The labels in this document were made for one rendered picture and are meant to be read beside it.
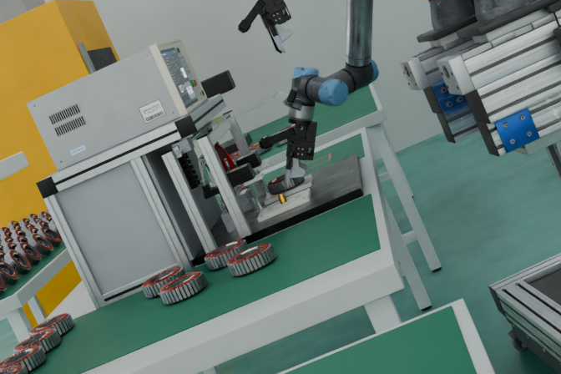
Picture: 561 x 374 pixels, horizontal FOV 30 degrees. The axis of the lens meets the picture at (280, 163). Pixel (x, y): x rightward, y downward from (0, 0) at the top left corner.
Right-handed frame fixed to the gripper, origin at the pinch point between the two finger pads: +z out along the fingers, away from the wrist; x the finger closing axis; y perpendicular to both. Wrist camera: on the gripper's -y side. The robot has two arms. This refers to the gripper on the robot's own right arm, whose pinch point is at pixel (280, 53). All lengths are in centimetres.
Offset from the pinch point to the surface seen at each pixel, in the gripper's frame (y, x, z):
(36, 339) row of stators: -87, -69, 37
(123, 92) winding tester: -46, -39, -9
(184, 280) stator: -47, -85, 36
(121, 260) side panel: -64, -49, 31
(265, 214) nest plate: -24, -40, 37
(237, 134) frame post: -22.2, 8.3, 17.7
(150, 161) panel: -46, -50, 11
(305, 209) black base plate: -14, -54, 38
